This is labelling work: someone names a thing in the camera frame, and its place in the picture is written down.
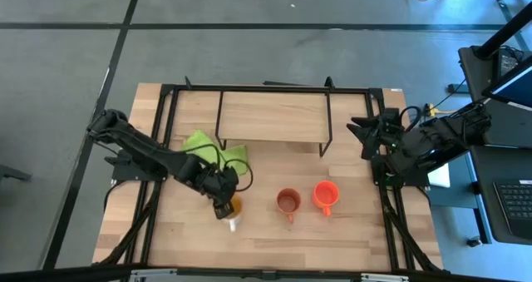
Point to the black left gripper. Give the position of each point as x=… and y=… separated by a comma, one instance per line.
x=218, y=184

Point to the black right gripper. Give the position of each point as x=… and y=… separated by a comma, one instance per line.
x=388, y=130

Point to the white mug with yellow inside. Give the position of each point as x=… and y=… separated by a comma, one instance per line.
x=236, y=215

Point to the brown-orange mug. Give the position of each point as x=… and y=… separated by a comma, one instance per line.
x=289, y=201

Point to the bright orange mug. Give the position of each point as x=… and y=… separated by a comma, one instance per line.
x=325, y=194

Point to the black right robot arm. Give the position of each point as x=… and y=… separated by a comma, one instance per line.
x=440, y=138

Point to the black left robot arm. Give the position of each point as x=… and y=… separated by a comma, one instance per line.
x=137, y=142

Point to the green cloth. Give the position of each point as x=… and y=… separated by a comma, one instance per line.
x=199, y=142

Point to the yellow power plug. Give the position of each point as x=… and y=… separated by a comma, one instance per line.
x=432, y=109

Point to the black overhead rig beam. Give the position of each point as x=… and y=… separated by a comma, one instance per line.
x=266, y=273

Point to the white paper sheet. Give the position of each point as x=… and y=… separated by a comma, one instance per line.
x=441, y=177

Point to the black desk with keyboard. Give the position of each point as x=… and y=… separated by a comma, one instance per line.
x=484, y=169

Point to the black desk with monitor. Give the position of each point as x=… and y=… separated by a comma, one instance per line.
x=498, y=128

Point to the dark monitor screen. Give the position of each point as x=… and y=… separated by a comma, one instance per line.
x=513, y=86

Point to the black caster wheel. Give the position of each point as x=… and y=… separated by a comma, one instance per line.
x=474, y=242

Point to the black slanted pole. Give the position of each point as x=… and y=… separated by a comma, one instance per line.
x=505, y=32

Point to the black keyboard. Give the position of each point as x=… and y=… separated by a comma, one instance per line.
x=517, y=207

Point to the blue-grey metal stand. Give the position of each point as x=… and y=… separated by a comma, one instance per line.
x=505, y=7

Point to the grey chair leg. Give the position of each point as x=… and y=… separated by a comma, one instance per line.
x=14, y=174

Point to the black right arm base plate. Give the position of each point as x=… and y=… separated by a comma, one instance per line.
x=415, y=181

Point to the wooden shelf with black frame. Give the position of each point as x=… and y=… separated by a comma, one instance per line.
x=272, y=115

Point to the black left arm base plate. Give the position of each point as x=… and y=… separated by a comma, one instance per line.
x=124, y=171

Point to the black aluminium table frame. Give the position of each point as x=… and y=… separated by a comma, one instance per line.
x=390, y=232

